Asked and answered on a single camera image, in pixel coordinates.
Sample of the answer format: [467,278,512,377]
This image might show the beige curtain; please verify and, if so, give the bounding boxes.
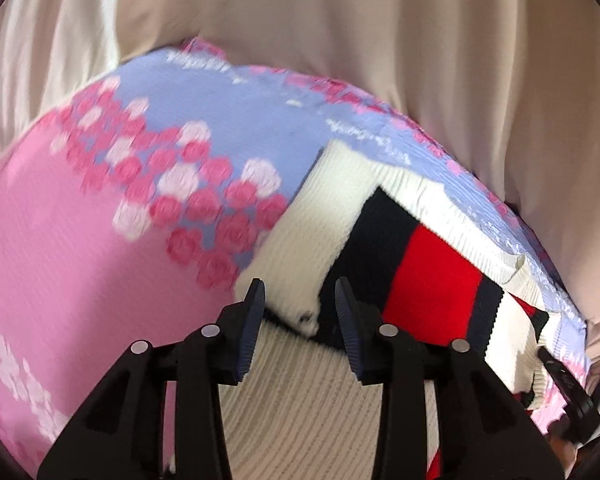
[0,0,600,360]

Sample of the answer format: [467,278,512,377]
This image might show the white red black knit sweater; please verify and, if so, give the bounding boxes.
[168,138,552,480]

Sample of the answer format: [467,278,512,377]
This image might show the pink lavender floral blanket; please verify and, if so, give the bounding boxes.
[0,40,571,474]

